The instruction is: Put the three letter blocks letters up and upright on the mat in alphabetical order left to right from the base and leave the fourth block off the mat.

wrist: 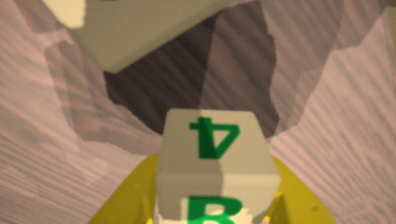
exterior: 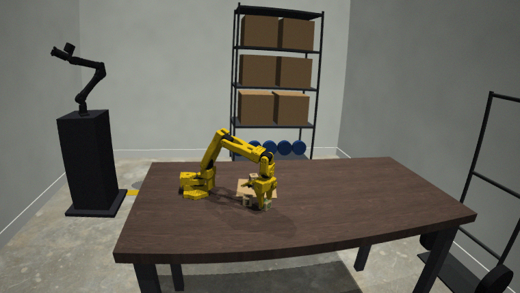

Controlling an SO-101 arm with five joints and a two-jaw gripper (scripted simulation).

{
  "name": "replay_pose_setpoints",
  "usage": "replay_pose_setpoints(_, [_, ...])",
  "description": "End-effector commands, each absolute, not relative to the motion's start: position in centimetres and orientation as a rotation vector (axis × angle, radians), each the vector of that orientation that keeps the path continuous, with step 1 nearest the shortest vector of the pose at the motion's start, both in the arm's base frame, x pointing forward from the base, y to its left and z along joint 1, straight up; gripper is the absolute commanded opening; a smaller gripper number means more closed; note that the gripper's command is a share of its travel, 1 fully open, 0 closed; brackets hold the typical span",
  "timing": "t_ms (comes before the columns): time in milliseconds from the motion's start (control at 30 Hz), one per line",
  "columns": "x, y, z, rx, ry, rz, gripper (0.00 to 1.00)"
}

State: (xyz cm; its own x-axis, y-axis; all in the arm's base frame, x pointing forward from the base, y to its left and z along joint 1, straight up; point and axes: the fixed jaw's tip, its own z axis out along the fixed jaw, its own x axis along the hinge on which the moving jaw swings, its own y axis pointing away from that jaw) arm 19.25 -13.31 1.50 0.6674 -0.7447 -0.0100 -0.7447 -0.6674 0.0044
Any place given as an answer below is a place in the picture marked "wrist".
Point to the cream letter block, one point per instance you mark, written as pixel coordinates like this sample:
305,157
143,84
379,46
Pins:
214,167
116,33

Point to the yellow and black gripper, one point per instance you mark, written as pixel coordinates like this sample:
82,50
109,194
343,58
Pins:
133,202

